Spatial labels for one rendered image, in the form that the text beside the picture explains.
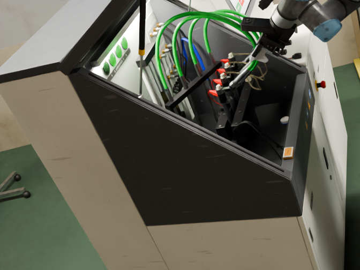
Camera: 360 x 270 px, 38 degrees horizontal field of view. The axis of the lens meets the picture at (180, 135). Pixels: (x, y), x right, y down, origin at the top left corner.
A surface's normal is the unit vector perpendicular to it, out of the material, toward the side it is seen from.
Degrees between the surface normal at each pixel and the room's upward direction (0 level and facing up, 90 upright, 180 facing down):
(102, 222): 90
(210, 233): 90
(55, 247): 0
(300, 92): 0
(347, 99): 0
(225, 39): 90
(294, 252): 90
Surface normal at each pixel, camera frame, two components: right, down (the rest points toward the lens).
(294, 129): -0.33, -0.80
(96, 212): -0.25, 0.59
